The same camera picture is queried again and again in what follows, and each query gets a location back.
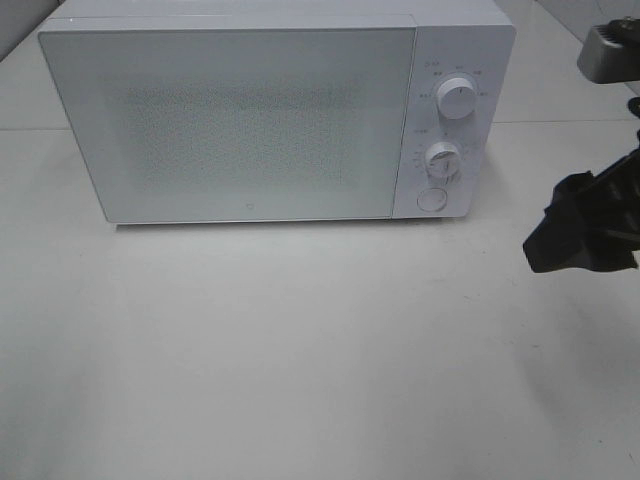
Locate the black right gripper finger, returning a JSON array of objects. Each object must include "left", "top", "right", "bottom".
[{"left": 523, "top": 150, "right": 639, "bottom": 273}]

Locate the white round knob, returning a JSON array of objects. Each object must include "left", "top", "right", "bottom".
[
  {"left": 434, "top": 74, "right": 478, "bottom": 120},
  {"left": 424, "top": 141, "right": 462, "bottom": 179}
]

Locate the round white door button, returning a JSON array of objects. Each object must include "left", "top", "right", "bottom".
[{"left": 416, "top": 187, "right": 448, "bottom": 213}]

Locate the white microwave door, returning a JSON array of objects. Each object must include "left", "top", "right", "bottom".
[{"left": 39, "top": 28, "right": 415, "bottom": 224}]

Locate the white microwave oven body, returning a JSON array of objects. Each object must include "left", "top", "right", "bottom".
[{"left": 38, "top": 1, "right": 516, "bottom": 220}]

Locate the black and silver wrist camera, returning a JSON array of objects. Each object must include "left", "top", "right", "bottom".
[{"left": 577, "top": 17, "right": 639, "bottom": 84}]

